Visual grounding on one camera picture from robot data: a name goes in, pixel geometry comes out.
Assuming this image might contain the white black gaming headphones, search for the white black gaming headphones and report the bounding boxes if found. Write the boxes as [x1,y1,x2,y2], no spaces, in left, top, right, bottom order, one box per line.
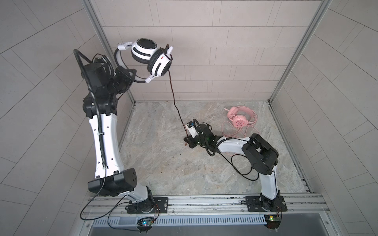
[114,38,173,84]

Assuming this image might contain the black red braided headphone cable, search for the black red braided headphone cable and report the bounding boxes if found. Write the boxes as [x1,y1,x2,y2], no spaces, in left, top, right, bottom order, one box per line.
[167,70,260,182]

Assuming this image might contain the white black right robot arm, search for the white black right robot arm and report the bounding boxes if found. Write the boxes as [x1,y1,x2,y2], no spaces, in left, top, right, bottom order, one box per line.
[184,119,287,212]

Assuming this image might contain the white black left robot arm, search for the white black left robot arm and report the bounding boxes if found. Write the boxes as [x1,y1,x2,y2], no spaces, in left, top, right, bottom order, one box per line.
[73,49,155,213]

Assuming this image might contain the pink headphones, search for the pink headphones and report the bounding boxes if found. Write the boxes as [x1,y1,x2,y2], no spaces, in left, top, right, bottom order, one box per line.
[224,106,258,128]

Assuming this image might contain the left circuit board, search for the left circuit board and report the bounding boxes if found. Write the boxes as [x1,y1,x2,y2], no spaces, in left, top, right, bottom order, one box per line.
[137,217,155,227]

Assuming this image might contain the circuit board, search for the circuit board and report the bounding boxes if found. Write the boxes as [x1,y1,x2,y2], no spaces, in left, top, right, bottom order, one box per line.
[137,217,155,227]
[264,215,281,230]

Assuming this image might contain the right circuit board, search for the right circuit board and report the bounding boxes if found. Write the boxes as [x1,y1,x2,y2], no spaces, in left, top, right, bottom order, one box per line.
[264,215,281,230]

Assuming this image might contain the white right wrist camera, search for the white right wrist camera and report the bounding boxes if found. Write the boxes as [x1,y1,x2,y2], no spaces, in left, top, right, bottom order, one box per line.
[186,121,198,138]

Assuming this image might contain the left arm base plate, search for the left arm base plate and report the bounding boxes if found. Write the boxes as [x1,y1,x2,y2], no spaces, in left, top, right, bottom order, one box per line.
[125,197,169,214]

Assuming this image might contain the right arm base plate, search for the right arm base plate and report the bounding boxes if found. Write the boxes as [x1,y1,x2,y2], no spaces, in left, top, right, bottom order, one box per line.
[241,195,287,212]

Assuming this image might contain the aluminium left corner post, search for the aluminium left corner post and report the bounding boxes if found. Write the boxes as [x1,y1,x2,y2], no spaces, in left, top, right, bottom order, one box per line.
[82,0,136,104]

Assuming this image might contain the aluminium corner post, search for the aluminium corner post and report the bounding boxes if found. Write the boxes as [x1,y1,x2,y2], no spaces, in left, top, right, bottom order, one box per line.
[268,0,332,104]
[82,0,136,104]

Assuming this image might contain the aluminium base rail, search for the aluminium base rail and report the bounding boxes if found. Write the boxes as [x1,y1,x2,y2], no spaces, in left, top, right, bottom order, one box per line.
[79,193,330,219]

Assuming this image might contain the aluminium right corner post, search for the aluminium right corner post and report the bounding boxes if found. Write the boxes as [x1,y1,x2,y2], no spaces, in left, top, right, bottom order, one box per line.
[268,0,332,104]

